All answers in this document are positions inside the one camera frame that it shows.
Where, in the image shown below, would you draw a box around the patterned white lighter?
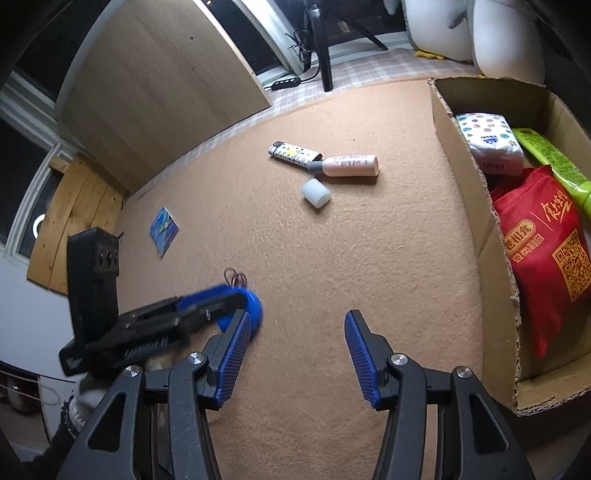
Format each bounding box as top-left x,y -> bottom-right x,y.
267,141 -> 322,169

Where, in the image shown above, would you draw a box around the cardboard box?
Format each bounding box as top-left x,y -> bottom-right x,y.
429,77 -> 590,416

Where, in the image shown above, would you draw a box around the light wooden board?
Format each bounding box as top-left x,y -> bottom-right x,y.
55,1 -> 271,192

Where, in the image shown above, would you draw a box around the black tripod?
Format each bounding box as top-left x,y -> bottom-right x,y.
301,1 -> 393,92

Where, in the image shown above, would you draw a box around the blue round container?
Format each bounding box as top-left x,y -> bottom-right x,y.
216,287 -> 263,336

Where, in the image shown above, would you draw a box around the purple hair ties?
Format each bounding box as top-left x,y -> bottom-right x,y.
222,267 -> 250,289

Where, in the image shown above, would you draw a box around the large penguin plush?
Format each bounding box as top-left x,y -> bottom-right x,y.
402,0 -> 473,63

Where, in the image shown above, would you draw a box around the brown blanket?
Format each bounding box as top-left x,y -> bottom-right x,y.
116,80 -> 483,479

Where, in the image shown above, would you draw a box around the black power strip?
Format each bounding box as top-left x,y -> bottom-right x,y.
270,77 -> 301,91

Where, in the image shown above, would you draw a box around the small penguin plush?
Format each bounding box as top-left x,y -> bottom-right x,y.
469,0 -> 545,85

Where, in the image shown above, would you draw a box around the red bag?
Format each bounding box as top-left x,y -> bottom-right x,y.
491,166 -> 590,358

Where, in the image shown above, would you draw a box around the white window frame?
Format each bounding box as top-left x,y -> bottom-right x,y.
1,71 -> 78,263

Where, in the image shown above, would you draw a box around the blue tissue pack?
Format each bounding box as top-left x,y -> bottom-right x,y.
149,207 -> 179,258

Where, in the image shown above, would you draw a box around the pine wood panel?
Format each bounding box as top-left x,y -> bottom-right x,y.
27,154 -> 123,295

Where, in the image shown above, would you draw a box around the black cable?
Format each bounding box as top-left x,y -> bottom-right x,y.
262,27 -> 325,86

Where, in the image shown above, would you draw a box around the pink bottle grey cap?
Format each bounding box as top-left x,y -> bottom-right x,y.
307,155 -> 380,178

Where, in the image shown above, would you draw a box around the green tube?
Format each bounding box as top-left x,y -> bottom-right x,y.
512,128 -> 590,215

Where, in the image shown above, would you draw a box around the white Vinda tissue pack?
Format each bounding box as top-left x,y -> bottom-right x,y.
456,112 -> 524,177

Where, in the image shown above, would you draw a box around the plaid bed sheet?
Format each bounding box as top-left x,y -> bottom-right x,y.
128,48 -> 478,202

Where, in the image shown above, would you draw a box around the white translucent cap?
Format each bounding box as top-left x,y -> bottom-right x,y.
301,178 -> 332,209

